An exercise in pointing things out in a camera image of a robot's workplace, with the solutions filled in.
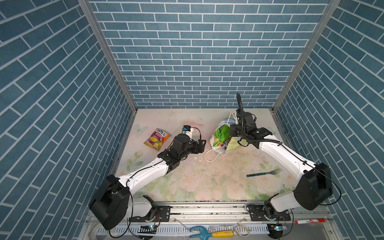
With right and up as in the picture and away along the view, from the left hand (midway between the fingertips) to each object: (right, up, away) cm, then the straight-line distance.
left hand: (201, 141), depth 82 cm
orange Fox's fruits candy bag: (-30, 0, +17) cm, 34 cm away
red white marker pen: (+48, -37, -11) cm, 62 cm away
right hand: (+17, +9, +4) cm, 20 cm away
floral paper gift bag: (+16, -2, +4) cm, 16 cm away
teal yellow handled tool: (+1, -40, -15) cm, 43 cm away
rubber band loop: (+19, -39, -11) cm, 45 cm away
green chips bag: (+13, +3, +9) cm, 16 cm away
